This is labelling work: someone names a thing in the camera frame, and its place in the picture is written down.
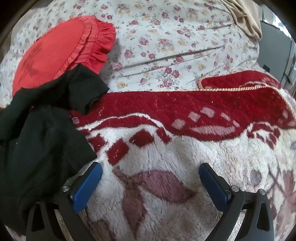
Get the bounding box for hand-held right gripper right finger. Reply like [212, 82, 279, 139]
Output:
[198, 163, 275, 241]

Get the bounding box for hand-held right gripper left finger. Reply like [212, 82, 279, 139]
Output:
[26, 161, 103, 241]

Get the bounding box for black pants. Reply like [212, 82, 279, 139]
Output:
[0, 64, 110, 234]

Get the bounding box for red and white plush blanket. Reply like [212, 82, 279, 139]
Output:
[5, 70, 296, 241]

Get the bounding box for red ruffled cushion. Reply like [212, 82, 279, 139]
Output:
[12, 15, 116, 96]

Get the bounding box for grey cabinet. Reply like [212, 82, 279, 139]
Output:
[255, 20, 296, 90]

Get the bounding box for floral bedsheet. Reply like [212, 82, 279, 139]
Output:
[0, 0, 262, 109]

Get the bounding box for beige cloth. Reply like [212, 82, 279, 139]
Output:
[223, 0, 263, 40]

